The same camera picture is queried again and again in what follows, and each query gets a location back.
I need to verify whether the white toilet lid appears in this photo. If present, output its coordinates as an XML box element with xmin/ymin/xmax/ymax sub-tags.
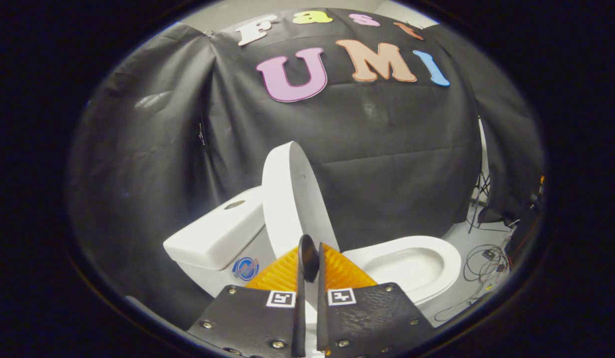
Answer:
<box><xmin>262</xmin><ymin>141</ymin><xmax>341</xmax><ymax>319</ymax></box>

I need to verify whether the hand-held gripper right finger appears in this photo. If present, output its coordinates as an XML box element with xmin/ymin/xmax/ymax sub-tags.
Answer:
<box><xmin>316</xmin><ymin>242</ymin><xmax>434</xmax><ymax>357</ymax></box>

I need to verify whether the black equipment with orange part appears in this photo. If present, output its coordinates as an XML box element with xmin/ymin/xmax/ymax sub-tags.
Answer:
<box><xmin>506</xmin><ymin>174</ymin><xmax>544</xmax><ymax>252</ymax></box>

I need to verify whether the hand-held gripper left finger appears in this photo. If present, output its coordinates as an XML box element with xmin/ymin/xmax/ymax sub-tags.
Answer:
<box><xmin>187</xmin><ymin>246</ymin><xmax>308</xmax><ymax>358</ymax></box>

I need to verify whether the black backdrop cloth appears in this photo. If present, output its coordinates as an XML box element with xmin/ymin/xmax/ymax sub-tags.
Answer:
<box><xmin>69</xmin><ymin>7</ymin><xmax>544</xmax><ymax>329</ymax></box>

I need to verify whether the white toilet with tank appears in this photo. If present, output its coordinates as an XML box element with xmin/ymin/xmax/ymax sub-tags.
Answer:
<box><xmin>163</xmin><ymin>186</ymin><xmax>462</xmax><ymax>324</ymax></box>

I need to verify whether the black tripod light stand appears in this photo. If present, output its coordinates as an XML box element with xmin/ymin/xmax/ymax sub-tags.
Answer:
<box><xmin>467</xmin><ymin>172</ymin><xmax>492</xmax><ymax>234</ymax></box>

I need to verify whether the black floor cable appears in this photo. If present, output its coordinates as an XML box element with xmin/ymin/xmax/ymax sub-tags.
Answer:
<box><xmin>434</xmin><ymin>244</ymin><xmax>512</xmax><ymax>322</ymax></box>

